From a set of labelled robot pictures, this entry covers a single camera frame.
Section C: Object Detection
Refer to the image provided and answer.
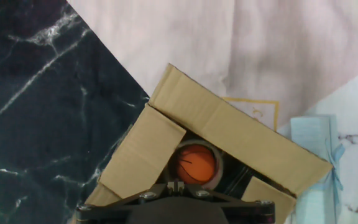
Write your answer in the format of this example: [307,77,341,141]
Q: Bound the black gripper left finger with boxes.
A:
[75,182,177,224]

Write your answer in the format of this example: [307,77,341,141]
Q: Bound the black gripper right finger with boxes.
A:
[176,182,276,224]

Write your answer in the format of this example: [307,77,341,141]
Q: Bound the brown cardboard box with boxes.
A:
[84,63,334,224]

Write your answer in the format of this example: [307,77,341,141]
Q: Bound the light blue gift box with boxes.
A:
[286,114,346,224]

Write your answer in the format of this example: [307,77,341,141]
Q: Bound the black ribbed object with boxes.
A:
[214,158,262,200]

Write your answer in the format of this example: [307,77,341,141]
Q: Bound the brown tape roll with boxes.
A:
[168,139,225,190]

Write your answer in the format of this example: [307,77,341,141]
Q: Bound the orange mini basketball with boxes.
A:
[175,144,216,185]

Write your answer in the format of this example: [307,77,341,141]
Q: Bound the marble pink black cloth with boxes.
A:
[0,0,358,224]

